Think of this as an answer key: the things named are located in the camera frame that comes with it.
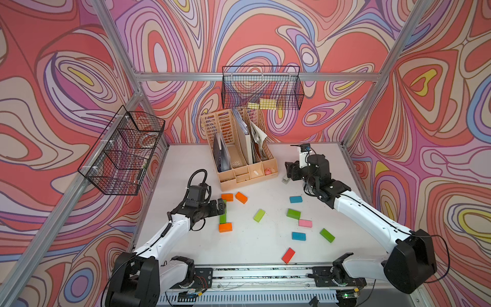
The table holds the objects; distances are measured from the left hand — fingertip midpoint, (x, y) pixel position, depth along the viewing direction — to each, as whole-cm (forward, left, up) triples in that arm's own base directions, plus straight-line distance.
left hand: (219, 207), depth 87 cm
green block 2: (-1, -35, -5) cm, 36 cm away
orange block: (+8, -4, -5) cm, 10 cm away
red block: (-19, -30, -6) cm, 36 cm away
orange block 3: (-9, -3, -2) cm, 10 cm away
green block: (-4, -2, -3) cm, 6 cm away
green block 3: (-10, -49, -6) cm, 50 cm away
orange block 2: (+8, -10, -6) cm, 14 cm away
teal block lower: (-11, -35, -6) cm, 38 cm away
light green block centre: (-1, -19, -6) cm, 20 cm away
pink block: (-5, -39, -5) cm, 40 cm away
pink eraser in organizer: (+22, -24, -2) cm, 33 cm away
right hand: (+11, -33, +16) cm, 38 cm away
